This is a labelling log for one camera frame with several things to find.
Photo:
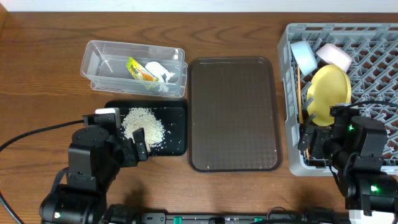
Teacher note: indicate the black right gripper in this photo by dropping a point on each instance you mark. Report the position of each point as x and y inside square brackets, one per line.
[313, 140]

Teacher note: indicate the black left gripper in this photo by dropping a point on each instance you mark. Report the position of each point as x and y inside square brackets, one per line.
[129, 150]

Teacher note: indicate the wooden chopstick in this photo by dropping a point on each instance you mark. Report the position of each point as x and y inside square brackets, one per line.
[307, 154]
[299, 95]

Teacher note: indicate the yellow plastic plate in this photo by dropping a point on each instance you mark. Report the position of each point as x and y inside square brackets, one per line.
[329, 86]

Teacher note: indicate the green yellow snack wrapper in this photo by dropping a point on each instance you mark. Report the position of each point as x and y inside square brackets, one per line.
[139, 72]

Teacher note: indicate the white napkin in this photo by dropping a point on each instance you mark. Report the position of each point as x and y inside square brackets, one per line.
[157, 70]

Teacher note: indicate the pink bowl with food scraps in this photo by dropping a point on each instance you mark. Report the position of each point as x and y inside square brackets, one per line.
[331, 54]

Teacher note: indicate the light blue plastic bowl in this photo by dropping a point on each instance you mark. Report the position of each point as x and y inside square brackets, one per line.
[304, 57]

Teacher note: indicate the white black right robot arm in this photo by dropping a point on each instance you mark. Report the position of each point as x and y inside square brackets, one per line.
[353, 146]

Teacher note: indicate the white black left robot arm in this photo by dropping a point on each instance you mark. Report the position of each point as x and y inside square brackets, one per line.
[95, 156]

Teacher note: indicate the clear plastic waste bin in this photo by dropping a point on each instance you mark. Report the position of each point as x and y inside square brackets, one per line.
[104, 64]

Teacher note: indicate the black food waste tray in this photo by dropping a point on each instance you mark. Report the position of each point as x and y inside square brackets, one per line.
[149, 104]

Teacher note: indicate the grey dishwasher rack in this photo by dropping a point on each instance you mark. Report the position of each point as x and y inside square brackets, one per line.
[373, 77]

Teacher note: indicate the pile of white rice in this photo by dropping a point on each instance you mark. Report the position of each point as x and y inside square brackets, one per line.
[165, 129]

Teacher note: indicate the dark brown serving tray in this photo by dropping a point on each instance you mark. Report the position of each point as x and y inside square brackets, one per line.
[234, 120]

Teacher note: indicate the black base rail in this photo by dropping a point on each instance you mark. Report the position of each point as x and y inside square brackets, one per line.
[202, 219]

